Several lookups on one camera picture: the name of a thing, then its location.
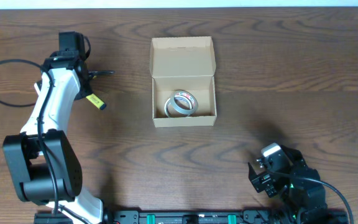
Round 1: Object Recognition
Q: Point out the yellow highlighter marker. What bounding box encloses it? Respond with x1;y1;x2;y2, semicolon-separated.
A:
86;93;106;110

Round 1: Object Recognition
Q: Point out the cardboard box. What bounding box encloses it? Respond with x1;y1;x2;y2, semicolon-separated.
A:
150;36;217;128

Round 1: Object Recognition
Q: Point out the white-core clear tape roll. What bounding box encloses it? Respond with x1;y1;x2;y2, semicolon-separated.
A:
164;96;193;118

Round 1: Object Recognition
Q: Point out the clear tape roll red-print core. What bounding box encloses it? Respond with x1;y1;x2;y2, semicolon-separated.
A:
170;90;198;116

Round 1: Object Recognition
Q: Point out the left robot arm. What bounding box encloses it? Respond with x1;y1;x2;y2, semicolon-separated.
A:
2;32;104;223

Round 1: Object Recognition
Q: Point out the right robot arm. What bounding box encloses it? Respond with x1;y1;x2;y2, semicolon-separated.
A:
248;143;331;223

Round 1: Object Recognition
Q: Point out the right black cable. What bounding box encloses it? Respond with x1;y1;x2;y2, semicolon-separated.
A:
265;169;354;224

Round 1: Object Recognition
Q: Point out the black cable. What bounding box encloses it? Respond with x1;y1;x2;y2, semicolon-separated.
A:
265;169;354;224
0;58;93;224

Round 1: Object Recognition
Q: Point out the left black cable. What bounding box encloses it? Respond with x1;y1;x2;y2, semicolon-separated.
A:
0;58;93;224

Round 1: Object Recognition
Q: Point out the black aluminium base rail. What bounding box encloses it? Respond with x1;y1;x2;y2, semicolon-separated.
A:
33;210;349;224

